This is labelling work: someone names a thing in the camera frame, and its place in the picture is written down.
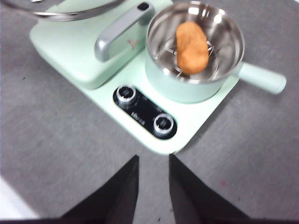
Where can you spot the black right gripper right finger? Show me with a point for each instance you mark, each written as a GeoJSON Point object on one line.
{"type": "Point", "coordinates": [191, 198]}

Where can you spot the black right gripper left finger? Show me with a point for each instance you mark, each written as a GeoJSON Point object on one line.
{"type": "Point", "coordinates": [116, 198]}

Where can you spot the brown potato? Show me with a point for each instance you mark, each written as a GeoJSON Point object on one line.
{"type": "Point", "coordinates": [191, 49]}

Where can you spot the glass pot lid green knob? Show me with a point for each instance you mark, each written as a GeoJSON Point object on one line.
{"type": "Point", "coordinates": [70, 16]}

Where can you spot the mint green steamer pot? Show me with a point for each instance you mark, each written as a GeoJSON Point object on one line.
{"type": "Point", "coordinates": [187, 91]}

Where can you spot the steel steamer rack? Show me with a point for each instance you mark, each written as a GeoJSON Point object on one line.
{"type": "Point", "coordinates": [167, 58]}

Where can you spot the mint green breakfast machine base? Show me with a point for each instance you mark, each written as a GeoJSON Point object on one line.
{"type": "Point", "coordinates": [187, 130]}

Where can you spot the silver control knob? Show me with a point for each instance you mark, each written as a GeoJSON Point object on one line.
{"type": "Point", "coordinates": [126, 94]}
{"type": "Point", "coordinates": [163, 124]}

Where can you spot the mint green griddle cover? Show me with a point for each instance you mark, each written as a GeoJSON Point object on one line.
{"type": "Point", "coordinates": [70, 53]}

